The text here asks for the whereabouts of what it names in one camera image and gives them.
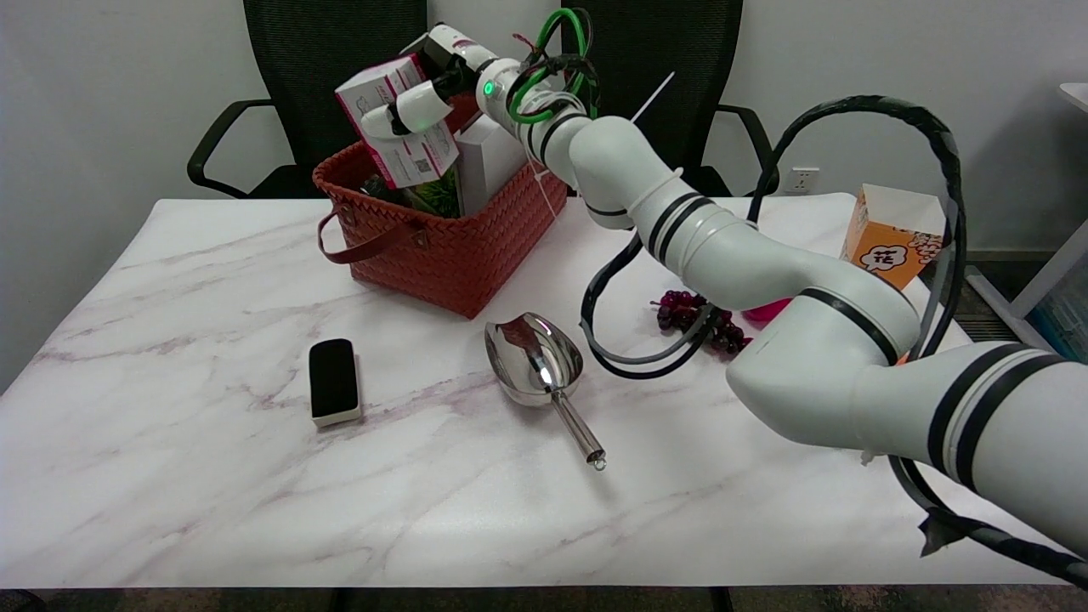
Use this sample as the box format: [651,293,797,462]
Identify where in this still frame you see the white desk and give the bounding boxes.
[960,82,1088,382]

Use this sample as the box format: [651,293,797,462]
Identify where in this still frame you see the thick black sleeved cable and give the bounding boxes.
[746,95,1088,589]

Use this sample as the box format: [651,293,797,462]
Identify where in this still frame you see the black object in basket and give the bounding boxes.
[361,174,411,207]

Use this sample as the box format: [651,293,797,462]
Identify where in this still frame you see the dark purple grape bunch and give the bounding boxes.
[650,290,754,355]

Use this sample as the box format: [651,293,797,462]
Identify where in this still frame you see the red toy apple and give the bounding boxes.
[742,297,796,325]

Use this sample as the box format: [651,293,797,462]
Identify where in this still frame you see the green artificial plant ball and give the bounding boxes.
[404,170,462,219]

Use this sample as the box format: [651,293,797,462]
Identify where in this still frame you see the white and pink paper box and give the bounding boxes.
[335,54,461,190]

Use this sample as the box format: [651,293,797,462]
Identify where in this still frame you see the brown woven storage basket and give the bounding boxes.
[312,93,567,320]

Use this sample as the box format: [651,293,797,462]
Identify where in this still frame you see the tall white box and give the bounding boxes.
[455,113,529,216]

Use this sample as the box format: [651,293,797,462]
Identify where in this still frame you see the white zip tie tail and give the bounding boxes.
[630,71,677,123]

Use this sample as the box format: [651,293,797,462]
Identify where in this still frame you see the black mesh office chair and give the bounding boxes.
[187,0,428,201]
[561,0,780,198]

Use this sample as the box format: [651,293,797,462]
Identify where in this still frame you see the orange popcorn paper box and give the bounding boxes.
[839,184,947,292]

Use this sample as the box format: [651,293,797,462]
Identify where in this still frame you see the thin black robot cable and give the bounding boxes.
[580,232,717,380]

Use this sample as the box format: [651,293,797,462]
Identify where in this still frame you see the silver metal scoop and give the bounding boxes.
[484,312,608,472]

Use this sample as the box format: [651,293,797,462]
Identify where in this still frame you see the black whiteboard eraser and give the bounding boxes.
[308,338,364,428]

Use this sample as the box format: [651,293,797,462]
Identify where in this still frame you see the blue storage bin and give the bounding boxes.
[1027,255,1088,400]

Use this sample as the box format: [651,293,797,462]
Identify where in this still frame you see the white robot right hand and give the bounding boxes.
[360,24,500,141]

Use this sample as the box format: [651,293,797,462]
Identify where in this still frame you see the green robot cable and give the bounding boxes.
[507,8,598,126]

